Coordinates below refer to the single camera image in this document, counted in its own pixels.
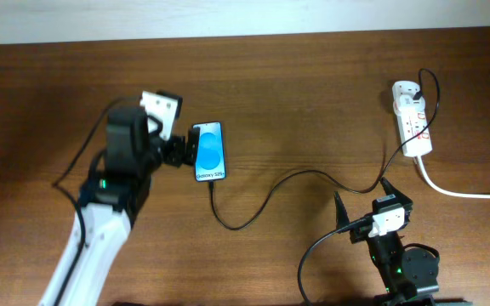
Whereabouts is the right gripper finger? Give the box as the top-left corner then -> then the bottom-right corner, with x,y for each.
380,178 -> 413,207
333,191 -> 350,232

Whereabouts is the blue screen Galaxy smartphone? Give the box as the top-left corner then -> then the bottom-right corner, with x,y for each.
193,122 -> 226,182

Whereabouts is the black USB charging cable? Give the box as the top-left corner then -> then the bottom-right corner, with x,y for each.
208,67 -> 442,232

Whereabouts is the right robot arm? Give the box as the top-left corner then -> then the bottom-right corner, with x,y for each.
334,178 -> 470,305

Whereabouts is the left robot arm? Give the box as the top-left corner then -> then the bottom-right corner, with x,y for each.
39,106 -> 200,305

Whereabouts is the white USB charger plug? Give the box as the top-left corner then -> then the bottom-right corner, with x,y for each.
393,94 -> 425,116

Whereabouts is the white power strip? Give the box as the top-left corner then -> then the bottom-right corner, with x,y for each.
392,81 -> 432,158

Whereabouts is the right black camera cable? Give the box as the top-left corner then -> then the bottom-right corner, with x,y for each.
297,215 -> 373,306

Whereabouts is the white power strip cord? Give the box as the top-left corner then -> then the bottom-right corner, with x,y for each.
414,155 -> 490,202

